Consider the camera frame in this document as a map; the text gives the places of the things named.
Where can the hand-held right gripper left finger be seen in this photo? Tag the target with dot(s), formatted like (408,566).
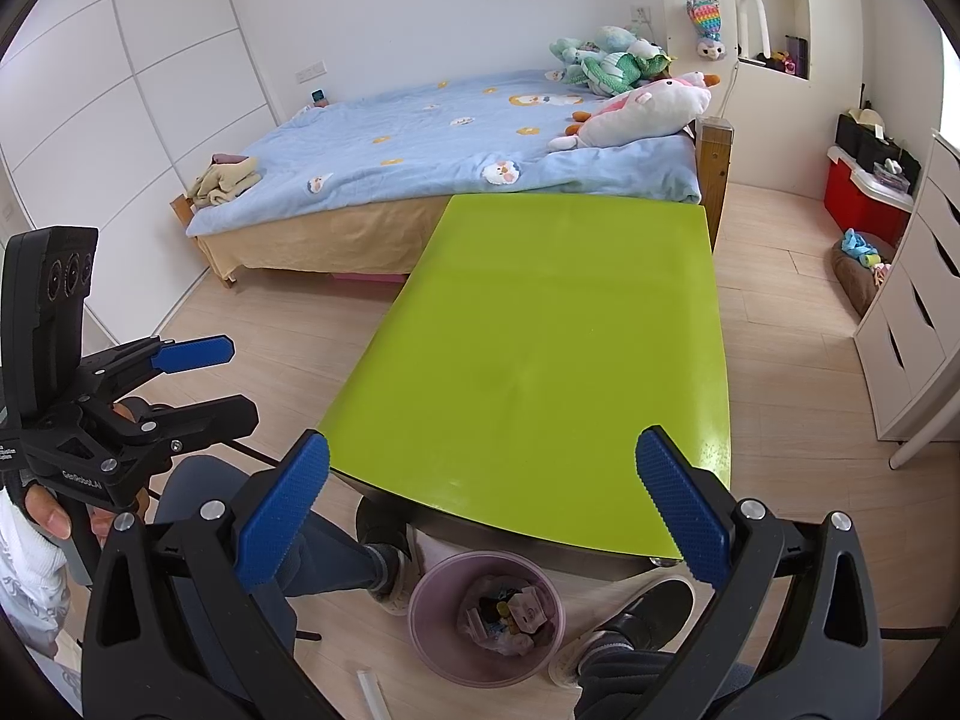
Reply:
(285,502)

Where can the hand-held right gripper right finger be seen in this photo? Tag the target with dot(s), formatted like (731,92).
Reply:
(682,510)

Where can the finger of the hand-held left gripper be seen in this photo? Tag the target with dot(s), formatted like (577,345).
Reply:
(195,354)
(217,420)

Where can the pink trash bin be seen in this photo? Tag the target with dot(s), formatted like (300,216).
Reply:
(435,645)

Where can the person's left forearm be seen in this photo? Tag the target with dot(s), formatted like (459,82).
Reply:
(26,562)

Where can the person's left hand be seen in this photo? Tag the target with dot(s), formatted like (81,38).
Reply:
(49,517)

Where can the person's left leg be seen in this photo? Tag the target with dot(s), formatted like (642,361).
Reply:
(330,577)

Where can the black sneaker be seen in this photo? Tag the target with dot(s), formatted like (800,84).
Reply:
(645,615)
(386,562)

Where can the wooden bed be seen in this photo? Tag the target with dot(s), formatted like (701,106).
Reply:
(315,240)

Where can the beige folded towel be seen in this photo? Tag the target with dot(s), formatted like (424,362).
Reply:
(221,184)

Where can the pink storage box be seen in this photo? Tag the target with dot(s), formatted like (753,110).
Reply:
(367,279)

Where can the dark table with green top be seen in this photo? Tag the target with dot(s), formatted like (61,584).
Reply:
(555,330)

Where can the crumpled white plastic bag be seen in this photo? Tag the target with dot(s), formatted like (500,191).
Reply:
(487,626)

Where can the white wardrobe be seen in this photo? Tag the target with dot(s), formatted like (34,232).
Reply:
(112,90)

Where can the white furniture leg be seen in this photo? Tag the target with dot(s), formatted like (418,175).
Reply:
(926,441)

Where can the white printed cushion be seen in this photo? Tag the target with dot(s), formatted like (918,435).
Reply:
(34,645)

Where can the brown pet bed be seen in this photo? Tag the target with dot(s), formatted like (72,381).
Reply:
(855,277)

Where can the white drawer cabinet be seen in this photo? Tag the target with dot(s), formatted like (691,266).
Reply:
(915,330)

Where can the light blue printed blanket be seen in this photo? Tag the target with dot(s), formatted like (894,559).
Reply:
(450,142)

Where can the red storage box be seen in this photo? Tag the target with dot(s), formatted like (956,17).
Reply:
(855,202)

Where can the white pink unicorn plush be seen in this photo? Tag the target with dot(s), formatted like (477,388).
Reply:
(645,109)

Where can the black fabric basket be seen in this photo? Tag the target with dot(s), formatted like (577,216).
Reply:
(862,142)

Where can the white shelf unit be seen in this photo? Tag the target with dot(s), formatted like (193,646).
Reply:
(825,105)

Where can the green turtle plush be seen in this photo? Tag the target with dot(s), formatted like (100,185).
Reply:
(622,71)

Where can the purple owl plush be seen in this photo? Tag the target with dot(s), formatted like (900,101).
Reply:
(712,49)

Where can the dark purple box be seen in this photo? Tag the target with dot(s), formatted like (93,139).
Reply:
(796,56)

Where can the teal plush toy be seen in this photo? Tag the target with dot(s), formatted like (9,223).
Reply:
(574,51)

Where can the light blue plush toy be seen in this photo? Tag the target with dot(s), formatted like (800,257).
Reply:
(616,39)

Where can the white arch lamp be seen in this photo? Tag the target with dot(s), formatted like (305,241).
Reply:
(761,22)

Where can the white plastic tube frame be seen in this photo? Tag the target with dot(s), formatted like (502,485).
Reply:
(373,694)

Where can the white wall switch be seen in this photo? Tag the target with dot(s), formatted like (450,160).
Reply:
(311,73)

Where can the white wall socket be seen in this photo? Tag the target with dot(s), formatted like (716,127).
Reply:
(643,16)

